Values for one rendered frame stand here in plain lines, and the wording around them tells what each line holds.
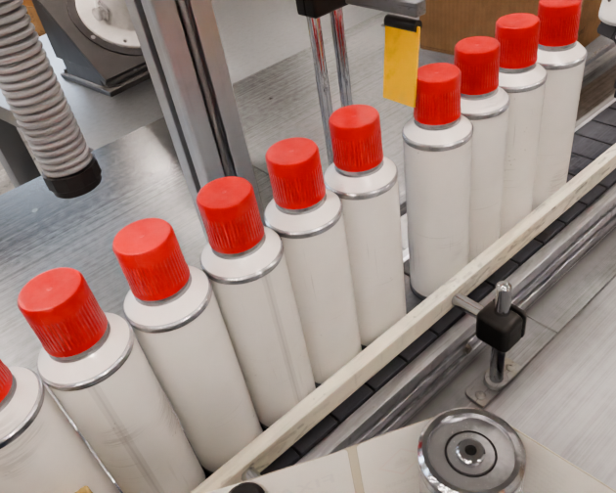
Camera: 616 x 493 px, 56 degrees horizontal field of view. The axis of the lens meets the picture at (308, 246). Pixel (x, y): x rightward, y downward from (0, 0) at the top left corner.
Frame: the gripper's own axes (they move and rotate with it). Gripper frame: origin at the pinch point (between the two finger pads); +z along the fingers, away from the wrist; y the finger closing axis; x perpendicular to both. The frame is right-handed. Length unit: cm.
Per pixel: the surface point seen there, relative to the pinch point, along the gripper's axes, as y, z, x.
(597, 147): -0.4, 7.5, -2.0
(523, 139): 1.9, 3.5, -24.0
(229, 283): 2, 9, -53
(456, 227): 2.7, 9.7, -32.3
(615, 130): -0.6, 6.0, 2.0
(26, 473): 2, 17, -65
